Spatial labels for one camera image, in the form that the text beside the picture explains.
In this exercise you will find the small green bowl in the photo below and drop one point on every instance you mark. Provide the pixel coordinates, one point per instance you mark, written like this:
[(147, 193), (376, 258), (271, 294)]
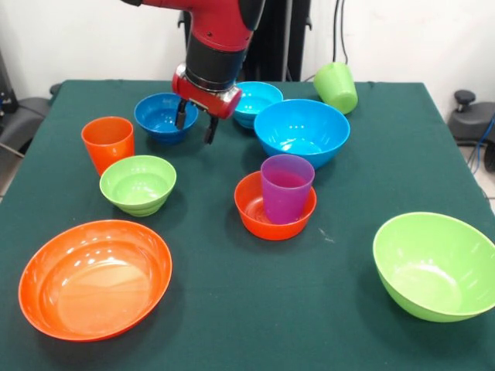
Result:
[(137, 185)]

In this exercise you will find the grey pedestal leg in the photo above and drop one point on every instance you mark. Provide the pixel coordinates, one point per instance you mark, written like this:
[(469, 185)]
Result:
[(470, 120), (23, 116)]

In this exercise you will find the purple cup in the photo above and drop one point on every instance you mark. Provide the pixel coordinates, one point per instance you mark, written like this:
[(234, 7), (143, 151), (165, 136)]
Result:
[(288, 193)]

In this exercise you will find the small orange bowl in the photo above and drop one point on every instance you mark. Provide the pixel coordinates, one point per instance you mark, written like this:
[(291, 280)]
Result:
[(251, 224)]

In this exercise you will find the dark blue bowl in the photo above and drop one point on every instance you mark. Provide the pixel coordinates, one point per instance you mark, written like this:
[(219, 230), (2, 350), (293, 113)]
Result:
[(158, 120)]

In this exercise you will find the orange cup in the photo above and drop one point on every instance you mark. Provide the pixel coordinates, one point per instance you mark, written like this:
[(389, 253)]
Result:
[(108, 143)]

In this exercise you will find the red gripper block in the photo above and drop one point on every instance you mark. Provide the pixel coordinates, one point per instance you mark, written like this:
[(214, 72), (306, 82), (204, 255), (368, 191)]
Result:
[(209, 100)]

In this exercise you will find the large orange bowl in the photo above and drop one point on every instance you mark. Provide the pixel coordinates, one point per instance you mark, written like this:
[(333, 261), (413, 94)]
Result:
[(93, 282)]

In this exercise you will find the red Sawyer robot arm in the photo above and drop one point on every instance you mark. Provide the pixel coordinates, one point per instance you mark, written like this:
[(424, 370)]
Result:
[(216, 35)]

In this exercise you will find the large blue bowl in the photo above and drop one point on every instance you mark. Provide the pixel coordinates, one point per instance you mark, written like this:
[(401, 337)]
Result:
[(301, 135)]

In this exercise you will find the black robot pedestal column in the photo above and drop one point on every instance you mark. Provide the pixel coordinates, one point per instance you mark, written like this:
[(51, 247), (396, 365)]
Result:
[(274, 38)]

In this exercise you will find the green cup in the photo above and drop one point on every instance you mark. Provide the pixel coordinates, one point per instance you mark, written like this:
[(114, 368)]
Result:
[(336, 89)]

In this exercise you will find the dark green tablecloth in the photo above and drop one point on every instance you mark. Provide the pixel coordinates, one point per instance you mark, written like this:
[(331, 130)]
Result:
[(251, 278)]

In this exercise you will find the small turquoise bowl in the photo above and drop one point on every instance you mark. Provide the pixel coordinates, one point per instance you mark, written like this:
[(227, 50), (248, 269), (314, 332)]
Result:
[(259, 100)]

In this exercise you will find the large green bowl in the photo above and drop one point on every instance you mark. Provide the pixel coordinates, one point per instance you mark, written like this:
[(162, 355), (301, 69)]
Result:
[(429, 266)]

